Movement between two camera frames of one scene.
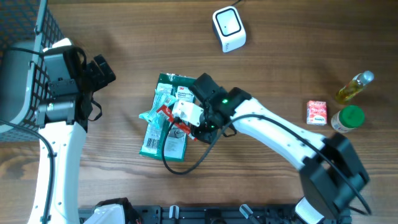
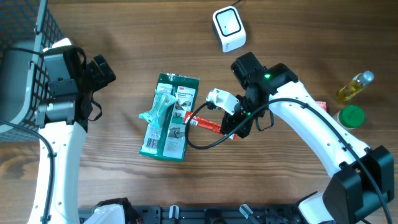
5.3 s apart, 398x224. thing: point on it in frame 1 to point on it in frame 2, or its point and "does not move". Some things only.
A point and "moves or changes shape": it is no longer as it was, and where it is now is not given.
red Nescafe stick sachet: (186, 129) moves or changes shape
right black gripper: (209, 137) to (229, 120)
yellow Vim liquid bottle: (354, 86) does not move
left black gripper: (98, 80) does not move
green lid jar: (347, 118) does not move
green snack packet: (178, 87) does not move
